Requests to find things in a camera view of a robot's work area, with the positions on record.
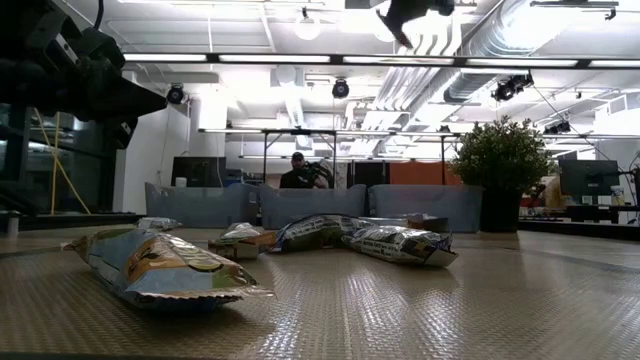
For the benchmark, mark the white patterned sheet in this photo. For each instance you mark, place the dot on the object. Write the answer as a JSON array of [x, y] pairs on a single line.
[[341, 175]]

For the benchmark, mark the overhead LED light bar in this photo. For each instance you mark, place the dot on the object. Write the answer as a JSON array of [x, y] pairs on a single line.
[[275, 58]]

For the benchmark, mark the black cabinet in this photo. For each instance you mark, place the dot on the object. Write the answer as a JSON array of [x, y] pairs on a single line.
[[370, 174]]

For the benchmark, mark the silver ventilation duct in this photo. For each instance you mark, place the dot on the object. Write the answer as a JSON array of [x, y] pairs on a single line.
[[500, 30]]

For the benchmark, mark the green brown granola bar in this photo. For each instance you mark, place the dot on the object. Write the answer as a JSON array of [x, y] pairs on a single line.
[[240, 245]]

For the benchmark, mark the white cylindrical post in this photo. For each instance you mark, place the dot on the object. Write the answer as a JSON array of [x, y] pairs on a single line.
[[12, 225]]

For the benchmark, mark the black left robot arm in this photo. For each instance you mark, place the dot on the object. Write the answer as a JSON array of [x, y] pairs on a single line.
[[25, 80]]

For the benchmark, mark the pale blue granola bar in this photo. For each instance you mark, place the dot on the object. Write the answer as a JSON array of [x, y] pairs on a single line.
[[157, 223]]

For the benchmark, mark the black frame stand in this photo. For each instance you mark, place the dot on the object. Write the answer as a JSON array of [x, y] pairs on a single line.
[[300, 132]]

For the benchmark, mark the person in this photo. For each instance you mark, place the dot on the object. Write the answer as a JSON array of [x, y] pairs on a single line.
[[295, 177]]

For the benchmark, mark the black monitor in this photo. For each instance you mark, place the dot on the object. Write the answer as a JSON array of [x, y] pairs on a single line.
[[199, 171], [587, 177]]

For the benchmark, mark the green potted plant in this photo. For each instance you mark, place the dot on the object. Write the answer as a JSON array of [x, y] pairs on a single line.
[[502, 160]]

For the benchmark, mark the large foreground chip bag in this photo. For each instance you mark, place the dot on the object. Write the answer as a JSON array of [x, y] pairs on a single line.
[[165, 270]]

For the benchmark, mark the black ceiling camera cluster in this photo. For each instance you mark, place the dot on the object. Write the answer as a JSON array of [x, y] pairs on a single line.
[[511, 87]]

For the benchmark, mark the clear grey plastic bin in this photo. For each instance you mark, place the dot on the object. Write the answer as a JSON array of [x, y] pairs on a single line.
[[312, 200], [430, 202], [200, 205]]

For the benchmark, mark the round black ceiling camera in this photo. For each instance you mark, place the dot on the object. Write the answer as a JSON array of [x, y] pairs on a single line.
[[340, 89], [175, 94]]

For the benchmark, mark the orange partition panel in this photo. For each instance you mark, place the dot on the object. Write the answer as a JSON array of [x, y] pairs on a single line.
[[415, 174]]

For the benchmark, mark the black desk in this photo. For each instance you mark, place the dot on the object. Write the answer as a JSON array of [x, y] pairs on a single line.
[[595, 212]]

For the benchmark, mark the silver green chip bag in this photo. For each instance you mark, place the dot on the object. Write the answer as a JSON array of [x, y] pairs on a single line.
[[400, 245]]

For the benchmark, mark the black-bordered silicone baking mat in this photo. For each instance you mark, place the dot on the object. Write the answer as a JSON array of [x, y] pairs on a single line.
[[400, 310]]

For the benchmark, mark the black background robot arm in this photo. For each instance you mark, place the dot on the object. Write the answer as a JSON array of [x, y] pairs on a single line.
[[317, 172]]

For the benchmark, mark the white cup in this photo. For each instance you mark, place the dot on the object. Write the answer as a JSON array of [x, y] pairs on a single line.
[[181, 182]]

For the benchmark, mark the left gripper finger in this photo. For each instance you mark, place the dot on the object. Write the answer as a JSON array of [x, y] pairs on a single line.
[[132, 100], [130, 117]]

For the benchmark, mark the round white pendant lamp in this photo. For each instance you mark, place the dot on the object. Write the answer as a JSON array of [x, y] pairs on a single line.
[[307, 26]]

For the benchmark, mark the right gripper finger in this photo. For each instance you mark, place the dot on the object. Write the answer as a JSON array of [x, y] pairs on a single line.
[[397, 24]]

